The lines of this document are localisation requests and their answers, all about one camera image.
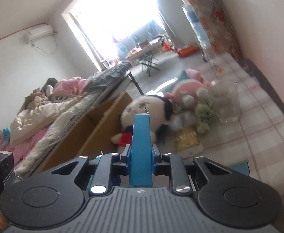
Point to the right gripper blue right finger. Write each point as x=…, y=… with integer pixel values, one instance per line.
x=156, y=159

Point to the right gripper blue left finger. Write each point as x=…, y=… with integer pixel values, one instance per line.
x=125, y=160

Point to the blue cardboard box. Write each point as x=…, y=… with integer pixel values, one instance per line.
x=140, y=174

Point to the green floral soft toy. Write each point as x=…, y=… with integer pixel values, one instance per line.
x=205, y=114

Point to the yellow sponge pack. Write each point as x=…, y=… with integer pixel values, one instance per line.
x=187, y=142

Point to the brown cardboard box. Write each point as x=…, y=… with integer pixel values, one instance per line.
x=91, y=135

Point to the black-haired plush doll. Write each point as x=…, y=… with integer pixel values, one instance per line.
x=161, y=115

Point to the bed with quilts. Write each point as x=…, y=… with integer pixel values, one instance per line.
x=44, y=122

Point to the pink plush toy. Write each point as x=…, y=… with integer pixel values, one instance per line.
x=188, y=92

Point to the teal folded cloth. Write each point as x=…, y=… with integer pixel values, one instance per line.
x=241, y=167

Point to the person with black hair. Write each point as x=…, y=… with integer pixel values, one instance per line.
x=47, y=89

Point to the clear glass cup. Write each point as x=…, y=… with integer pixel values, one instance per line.
x=224, y=95

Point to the folding table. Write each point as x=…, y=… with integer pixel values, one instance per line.
x=146, y=55

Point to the red plastic crate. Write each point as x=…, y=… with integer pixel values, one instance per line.
x=187, y=51

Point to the white air conditioner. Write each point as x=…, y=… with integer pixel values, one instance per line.
x=38, y=33

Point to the large water bottle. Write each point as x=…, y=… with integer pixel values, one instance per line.
x=197, y=27

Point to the floral covered cabinet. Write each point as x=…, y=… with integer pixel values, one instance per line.
x=220, y=36

